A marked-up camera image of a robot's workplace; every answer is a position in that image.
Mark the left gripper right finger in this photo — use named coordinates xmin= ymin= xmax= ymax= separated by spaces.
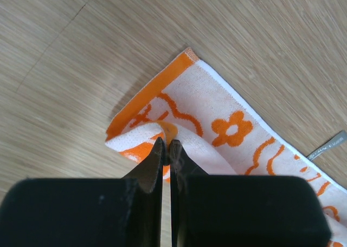
xmin=169 ymin=140 xmax=332 ymax=246

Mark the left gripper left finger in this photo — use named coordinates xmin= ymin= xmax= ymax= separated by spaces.
xmin=1 ymin=138 xmax=166 ymax=246

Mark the white orange flower towel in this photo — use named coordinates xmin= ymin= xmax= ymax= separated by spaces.
xmin=105 ymin=48 xmax=346 ymax=246

